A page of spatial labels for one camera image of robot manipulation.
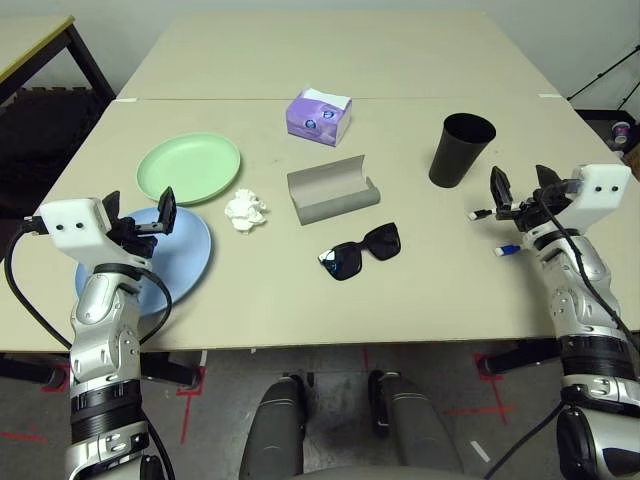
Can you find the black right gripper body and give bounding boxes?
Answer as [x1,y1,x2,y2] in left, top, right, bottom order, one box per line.
[492,187,574,234]

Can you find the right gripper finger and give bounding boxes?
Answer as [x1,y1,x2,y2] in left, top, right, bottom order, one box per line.
[535,164,564,194]
[489,165,514,210]

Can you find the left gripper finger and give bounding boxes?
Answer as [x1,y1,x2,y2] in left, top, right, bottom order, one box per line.
[102,189,123,224]
[157,185,179,235]

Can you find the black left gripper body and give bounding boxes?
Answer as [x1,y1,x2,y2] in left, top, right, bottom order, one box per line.
[105,218,175,261]

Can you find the blue plate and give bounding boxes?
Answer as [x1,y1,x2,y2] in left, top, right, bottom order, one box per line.
[74,207,214,317]

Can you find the white tissue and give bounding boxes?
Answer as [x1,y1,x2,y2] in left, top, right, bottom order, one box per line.
[223,188,270,234]

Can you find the black sunglasses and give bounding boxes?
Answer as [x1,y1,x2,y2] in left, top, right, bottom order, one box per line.
[317,222,403,284]

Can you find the green plate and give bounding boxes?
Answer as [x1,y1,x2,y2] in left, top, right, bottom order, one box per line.
[136,131,242,207]

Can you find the black cup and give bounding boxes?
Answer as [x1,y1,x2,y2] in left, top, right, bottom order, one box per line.
[428,112,497,190]

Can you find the cardboard box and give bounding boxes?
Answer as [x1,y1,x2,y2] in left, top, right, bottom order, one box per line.
[621,144,640,182]

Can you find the purple white cup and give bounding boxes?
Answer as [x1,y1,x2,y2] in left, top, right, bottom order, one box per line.
[610,119,633,150]

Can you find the black tripod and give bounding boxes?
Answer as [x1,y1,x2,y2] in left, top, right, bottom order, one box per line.
[567,42,640,121]

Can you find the black table foot bar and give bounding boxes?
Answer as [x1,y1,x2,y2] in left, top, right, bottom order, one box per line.
[0,351,199,391]
[482,339,566,377]

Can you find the grey glasses case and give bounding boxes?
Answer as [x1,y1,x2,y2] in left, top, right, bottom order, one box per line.
[286,154,381,228]

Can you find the purple tissue box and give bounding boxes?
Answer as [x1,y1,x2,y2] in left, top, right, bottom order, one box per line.
[285,88,353,148]

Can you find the black-framed side table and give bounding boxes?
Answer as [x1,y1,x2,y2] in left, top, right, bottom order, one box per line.
[0,14,117,109]

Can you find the grey robot left leg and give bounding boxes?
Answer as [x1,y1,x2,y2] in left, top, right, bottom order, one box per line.
[238,373,310,480]

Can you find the grey robot leg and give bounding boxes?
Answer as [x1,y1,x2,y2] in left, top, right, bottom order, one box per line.
[368,368,464,480]
[238,373,310,480]

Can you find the grey robot right leg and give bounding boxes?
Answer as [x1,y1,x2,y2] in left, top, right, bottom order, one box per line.
[368,368,464,480]

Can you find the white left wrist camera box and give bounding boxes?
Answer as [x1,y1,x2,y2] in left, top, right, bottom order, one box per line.
[38,197,149,269]

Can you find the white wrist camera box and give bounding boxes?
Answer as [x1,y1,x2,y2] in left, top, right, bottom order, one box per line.
[567,163,632,236]
[38,197,149,269]

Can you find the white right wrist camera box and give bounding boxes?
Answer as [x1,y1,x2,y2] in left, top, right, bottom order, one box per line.
[567,163,632,236]

